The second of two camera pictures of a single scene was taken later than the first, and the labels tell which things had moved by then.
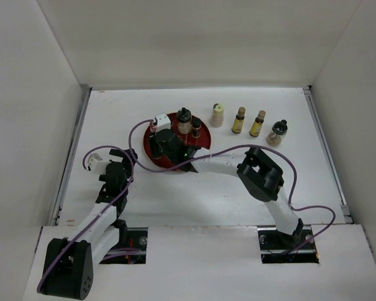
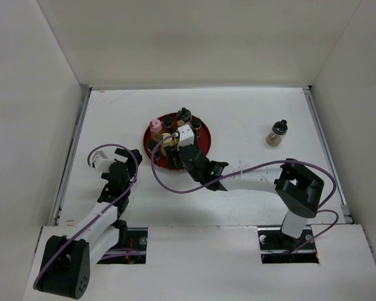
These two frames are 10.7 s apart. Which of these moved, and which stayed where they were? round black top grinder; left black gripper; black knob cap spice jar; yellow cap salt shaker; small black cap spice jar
Moved: yellow cap salt shaker
Stayed: left black gripper; black knob cap spice jar; round black top grinder; small black cap spice jar
